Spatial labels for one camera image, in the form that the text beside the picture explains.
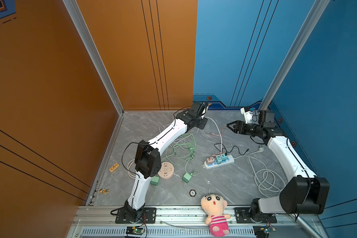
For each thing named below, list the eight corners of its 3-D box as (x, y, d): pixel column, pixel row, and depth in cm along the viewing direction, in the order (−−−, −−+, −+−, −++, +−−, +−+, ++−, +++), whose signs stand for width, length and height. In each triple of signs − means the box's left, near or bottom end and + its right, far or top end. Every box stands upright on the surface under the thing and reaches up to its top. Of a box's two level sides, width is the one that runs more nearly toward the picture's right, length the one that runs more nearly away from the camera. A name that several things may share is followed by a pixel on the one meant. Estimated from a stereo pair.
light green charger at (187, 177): (181, 179, 86) (181, 178, 85) (186, 171, 90) (186, 170, 88) (188, 183, 85) (188, 182, 83) (192, 175, 88) (192, 173, 87)
